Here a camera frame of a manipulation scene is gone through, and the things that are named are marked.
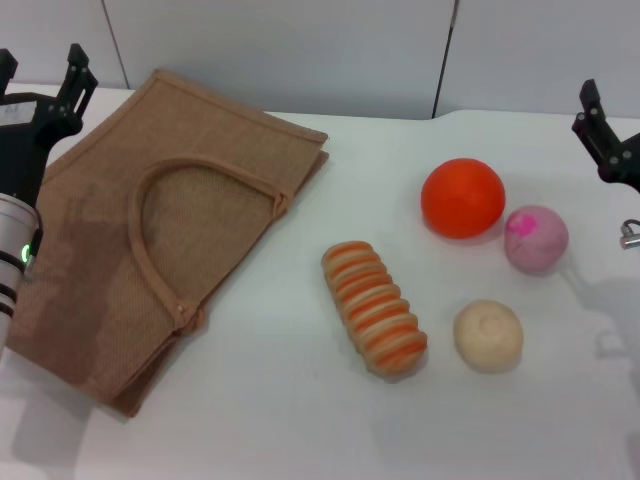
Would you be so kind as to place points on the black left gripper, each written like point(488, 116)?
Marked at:
point(22, 145)

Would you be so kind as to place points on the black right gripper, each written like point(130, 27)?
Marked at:
point(631, 165)

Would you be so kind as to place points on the brown woven handbag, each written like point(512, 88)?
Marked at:
point(100, 250)

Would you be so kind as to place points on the orange striped bread roll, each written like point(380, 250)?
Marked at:
point(372, 307)

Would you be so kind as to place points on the metal right wrist connector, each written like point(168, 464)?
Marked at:
point(631, 234)

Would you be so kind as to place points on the pink round bun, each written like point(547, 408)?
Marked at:
point(537, 240)

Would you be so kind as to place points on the orange ball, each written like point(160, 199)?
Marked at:
point(462, 197)

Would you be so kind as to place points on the beige round bun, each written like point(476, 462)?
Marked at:
point(487, 335)

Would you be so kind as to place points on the dark vertical wall strip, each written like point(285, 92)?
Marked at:
point(445, 60)

